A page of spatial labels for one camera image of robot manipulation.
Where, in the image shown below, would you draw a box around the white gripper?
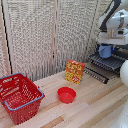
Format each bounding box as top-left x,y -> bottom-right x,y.
97,30 -> 128,46

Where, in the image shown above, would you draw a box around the blue plastic cup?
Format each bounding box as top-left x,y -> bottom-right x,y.
98,43 -> 114,60

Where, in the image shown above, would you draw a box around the black oven tray rack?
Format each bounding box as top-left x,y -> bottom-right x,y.
87,50 -> 127,73

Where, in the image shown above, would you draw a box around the red plastic bowl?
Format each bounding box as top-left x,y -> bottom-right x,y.
57,86 -> 77,104

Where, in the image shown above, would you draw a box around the black toaster oven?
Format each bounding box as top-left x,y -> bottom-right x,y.
95,43 -> 128,80

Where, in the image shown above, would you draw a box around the black oven door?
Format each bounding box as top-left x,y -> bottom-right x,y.
83,65 -> 110,85

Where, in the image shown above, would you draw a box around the orange yellow snack box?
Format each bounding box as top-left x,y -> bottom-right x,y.
64,59 -> 86,85

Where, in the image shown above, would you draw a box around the beige woven folding screen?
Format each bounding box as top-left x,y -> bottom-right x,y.
0,0 -> 114,82

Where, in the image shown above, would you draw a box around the red shopping basket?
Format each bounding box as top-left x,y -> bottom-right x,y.
0,72 -> 46,126

